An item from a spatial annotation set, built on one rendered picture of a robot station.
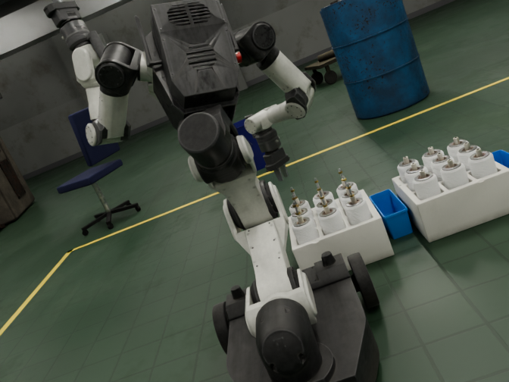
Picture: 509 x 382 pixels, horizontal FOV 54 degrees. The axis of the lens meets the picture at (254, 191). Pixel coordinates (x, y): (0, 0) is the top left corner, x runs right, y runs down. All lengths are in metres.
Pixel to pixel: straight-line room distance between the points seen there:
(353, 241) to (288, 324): 0.86
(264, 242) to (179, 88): 0.58
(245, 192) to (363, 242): 0.69
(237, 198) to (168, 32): 0.55
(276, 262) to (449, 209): 0.85
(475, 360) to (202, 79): 1.09
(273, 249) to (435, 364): 0.58
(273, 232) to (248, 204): 0.12
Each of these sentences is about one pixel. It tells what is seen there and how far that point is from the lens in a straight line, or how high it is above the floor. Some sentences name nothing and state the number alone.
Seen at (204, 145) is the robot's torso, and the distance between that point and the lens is 1.27.
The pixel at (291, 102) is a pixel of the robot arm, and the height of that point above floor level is 0.78.
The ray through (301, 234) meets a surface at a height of 0.22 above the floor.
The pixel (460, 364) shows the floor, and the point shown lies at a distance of 1.59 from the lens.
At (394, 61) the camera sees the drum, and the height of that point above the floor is 0.40.
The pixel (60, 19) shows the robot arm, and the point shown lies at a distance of 1.87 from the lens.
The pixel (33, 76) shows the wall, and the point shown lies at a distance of 13.12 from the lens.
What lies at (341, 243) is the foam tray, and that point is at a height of 0.13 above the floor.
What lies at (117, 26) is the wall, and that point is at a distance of 12.42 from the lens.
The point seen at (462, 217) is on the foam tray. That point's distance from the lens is 2.21.
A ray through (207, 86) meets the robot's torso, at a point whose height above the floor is 0.95.
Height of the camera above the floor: 1.03
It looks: 16 degrees down
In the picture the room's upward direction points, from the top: 23 degrees counter-clockwise
